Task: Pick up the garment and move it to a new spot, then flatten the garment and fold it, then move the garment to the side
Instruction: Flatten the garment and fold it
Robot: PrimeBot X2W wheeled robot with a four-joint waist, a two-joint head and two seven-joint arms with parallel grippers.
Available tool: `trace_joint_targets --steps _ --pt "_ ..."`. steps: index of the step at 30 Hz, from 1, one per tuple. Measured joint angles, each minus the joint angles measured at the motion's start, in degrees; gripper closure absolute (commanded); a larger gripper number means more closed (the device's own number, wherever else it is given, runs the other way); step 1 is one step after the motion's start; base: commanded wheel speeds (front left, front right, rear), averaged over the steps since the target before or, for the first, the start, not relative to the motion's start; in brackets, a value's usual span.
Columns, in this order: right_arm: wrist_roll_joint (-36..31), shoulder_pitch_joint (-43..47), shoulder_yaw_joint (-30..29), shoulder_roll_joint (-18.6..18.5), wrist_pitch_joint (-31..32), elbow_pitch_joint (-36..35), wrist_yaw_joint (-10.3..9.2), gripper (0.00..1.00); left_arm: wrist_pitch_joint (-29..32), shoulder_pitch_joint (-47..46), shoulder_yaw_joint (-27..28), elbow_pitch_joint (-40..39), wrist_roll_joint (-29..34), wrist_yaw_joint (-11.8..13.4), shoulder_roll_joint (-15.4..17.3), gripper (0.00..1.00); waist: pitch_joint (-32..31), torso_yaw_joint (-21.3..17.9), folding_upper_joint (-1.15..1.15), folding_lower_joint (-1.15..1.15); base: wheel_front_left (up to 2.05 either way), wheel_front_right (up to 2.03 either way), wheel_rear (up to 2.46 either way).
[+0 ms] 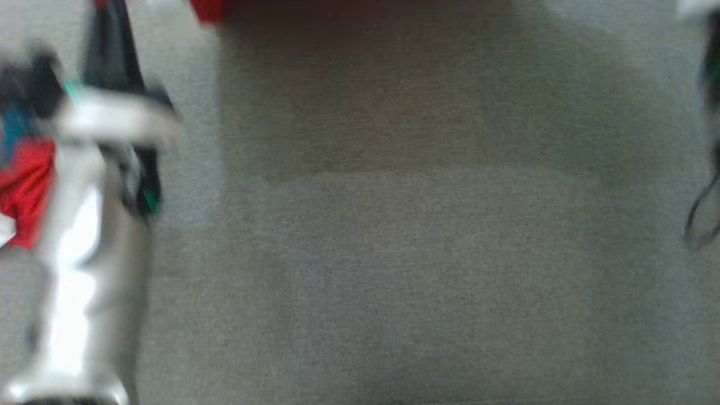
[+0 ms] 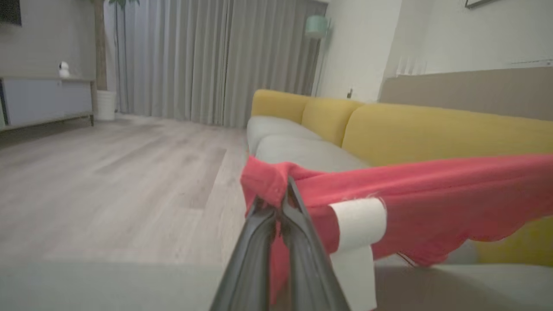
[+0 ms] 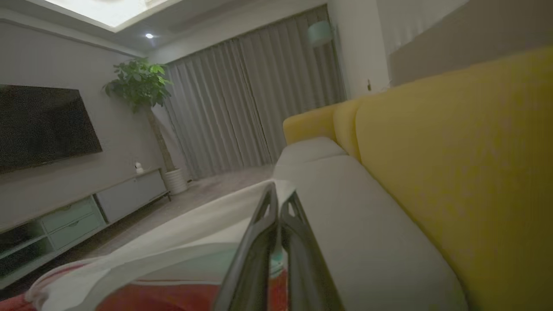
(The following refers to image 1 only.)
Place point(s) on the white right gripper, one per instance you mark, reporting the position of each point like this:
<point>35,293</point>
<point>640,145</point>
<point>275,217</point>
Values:
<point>711,50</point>

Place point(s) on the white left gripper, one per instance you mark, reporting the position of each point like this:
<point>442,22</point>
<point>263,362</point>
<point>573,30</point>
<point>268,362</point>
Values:
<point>112,118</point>

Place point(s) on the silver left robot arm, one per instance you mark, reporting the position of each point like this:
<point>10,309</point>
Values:
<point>84,281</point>

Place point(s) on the grey sofa seat cushion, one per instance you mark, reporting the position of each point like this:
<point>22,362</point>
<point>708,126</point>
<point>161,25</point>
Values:
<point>394,253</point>

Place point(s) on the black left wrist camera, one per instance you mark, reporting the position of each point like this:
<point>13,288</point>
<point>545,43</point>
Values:
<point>34,84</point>

